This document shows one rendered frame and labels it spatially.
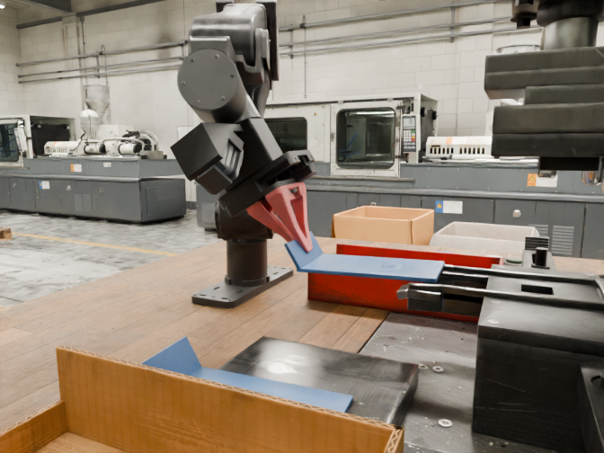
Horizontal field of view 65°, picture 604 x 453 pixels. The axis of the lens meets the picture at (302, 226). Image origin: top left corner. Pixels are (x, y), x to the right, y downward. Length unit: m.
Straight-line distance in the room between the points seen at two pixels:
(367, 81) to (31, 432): 7.17
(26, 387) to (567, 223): 4.72
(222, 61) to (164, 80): 9.13
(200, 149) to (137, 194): 6.80
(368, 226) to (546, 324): 2.40
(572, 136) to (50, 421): 0.41
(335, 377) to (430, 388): 0.09
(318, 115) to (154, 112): 4.87
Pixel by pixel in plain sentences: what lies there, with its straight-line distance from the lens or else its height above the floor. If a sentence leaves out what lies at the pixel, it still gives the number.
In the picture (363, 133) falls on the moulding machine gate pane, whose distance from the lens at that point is 5.22.
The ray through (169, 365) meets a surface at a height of 0.94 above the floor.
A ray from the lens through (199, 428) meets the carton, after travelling 0.32.
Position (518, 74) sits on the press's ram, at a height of 1.17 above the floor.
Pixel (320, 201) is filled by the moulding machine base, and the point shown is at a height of 0.52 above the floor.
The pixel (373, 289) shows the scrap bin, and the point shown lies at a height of 0.93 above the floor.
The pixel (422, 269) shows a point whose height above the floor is 0.99.
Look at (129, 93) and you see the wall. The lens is 10.21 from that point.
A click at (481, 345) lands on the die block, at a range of 0.38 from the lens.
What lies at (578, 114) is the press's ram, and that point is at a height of 1.13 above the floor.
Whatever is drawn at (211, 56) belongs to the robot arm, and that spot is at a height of 1.19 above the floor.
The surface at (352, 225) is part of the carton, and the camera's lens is 2.80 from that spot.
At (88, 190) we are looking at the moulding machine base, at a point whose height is 0.50.
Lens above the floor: 1.11
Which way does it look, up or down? 9 degrees down
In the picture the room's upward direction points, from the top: straight up
